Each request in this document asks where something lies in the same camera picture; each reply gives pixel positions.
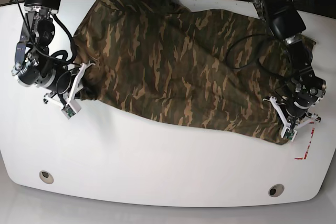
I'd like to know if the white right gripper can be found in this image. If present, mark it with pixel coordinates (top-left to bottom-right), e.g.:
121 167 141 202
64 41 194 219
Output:
43 61 95 114

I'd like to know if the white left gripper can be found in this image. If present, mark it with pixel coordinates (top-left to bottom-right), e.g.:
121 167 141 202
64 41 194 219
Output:
263 97 321 140

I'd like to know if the camouflage t-shirt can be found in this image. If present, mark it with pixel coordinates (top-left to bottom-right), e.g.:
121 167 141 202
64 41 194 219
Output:
73 0 293 145

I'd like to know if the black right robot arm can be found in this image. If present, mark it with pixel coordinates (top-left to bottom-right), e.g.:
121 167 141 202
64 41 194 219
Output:
12 0 94 119

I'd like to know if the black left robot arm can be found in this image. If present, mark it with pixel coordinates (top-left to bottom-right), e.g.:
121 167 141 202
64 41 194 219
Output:
251 0 326 141

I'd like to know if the red tape rectangle marking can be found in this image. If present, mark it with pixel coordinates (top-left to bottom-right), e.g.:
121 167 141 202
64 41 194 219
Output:
292 122 316 160

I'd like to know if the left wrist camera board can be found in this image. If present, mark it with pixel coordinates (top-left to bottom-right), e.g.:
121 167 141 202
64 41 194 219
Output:
283 131 297 142

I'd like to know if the right table cable grommet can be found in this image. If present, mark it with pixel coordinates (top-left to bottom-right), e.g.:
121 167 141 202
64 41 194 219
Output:
268 184 285 197

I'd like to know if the table cable grommet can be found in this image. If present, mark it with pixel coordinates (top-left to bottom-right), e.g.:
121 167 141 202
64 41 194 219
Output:
39 170 54 185
268 184 285 197

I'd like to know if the left table cable grommet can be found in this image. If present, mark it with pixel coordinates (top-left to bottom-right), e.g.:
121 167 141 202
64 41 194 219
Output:
39 170 54 185

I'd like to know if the black loop cable left arm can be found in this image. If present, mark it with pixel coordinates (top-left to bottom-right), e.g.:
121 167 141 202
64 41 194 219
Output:
226 34 274 70

